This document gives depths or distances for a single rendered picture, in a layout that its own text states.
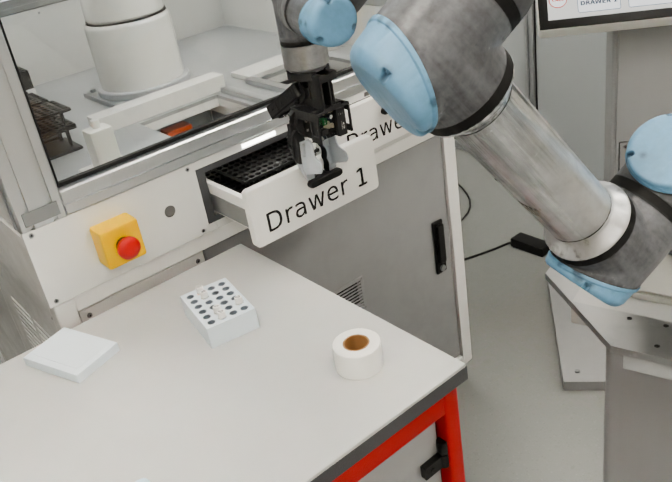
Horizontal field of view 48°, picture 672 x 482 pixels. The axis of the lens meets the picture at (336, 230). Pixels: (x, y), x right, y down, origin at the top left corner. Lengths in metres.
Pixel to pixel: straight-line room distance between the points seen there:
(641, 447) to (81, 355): 0.93
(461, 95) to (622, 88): 1.32
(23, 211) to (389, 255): 0.88
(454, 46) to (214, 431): 0.61
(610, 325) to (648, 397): 0.20
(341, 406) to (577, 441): 1.11
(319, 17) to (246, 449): 0.59
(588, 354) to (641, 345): 1.15
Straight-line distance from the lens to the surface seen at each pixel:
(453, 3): 0.74
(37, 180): 1.31
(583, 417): 2.15
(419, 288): 1.95
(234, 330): 1.22
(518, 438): 2.08
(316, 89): 1.24
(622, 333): 1.16
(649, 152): 1.04
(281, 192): 1.33
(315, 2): 1.11
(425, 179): 1.85
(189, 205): 1.44
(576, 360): 2.27
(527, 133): 0.84
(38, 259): 1.35
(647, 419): 1.37
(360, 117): 1.62
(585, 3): 1.90
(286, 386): 1.11
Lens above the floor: 1.45
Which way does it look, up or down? 28 degrees down
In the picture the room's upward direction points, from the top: 10 degrees counter-clockwise
